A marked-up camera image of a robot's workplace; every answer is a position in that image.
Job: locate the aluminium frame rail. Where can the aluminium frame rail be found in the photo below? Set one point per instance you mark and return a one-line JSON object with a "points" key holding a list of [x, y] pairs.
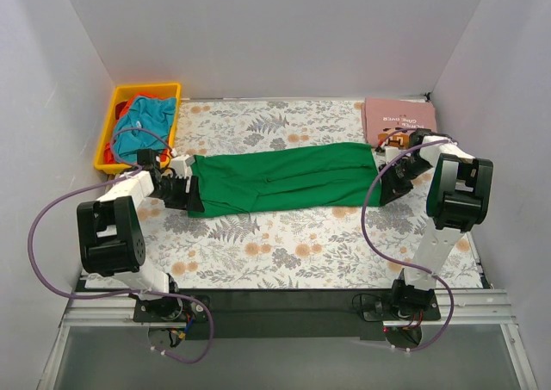
{"points": [[471, 342]]}

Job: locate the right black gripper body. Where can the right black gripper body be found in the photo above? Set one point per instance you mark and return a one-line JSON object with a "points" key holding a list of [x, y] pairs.
{"points": [[394, 179]]}

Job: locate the pink folded t-shirt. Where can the pink folded t-shirt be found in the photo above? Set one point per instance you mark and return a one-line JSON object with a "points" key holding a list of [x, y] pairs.
{"points": [[380, 117]]}

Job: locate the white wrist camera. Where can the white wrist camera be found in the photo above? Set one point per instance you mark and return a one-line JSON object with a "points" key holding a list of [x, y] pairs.
{"points": [[385, 154], [182, 166]]}

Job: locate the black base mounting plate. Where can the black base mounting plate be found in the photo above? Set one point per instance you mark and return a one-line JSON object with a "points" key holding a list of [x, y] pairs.
{"points": [[275, 313]]}

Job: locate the yellow plastic bin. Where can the yellow plastic bin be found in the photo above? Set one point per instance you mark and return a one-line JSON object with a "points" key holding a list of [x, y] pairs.
{"points": [[125, 93]]}

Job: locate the orange t-shirt in bin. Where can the orange t-shirt in bin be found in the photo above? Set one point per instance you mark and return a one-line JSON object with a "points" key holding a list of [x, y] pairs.
{"points": [[122, 108]]}

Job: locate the green t-shirt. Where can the green t-shirt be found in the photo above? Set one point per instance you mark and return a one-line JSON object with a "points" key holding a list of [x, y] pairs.
{"points": [[335, 175]]}

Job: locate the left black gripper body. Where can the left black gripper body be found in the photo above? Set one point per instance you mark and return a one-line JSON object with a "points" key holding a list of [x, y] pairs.
{"points": [[182, 193]]}

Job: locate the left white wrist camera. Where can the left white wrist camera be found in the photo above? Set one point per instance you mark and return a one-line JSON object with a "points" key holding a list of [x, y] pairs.
{"points": [[182, 166]]}

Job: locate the teal t-shirt in bin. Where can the teal t-shirt in bin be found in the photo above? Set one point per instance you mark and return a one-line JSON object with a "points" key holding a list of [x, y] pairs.
{"points": [[146, 114]]}

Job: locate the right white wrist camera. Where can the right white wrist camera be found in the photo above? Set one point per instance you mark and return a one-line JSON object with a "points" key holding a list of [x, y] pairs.
{"points": [[385, 154]]}

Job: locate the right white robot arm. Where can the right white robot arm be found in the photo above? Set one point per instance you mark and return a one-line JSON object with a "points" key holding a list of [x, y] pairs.
{"points": [[457, 200]]}

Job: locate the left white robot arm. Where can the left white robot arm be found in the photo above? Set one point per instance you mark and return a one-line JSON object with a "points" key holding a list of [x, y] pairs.
{"points": [[110, 237]]}

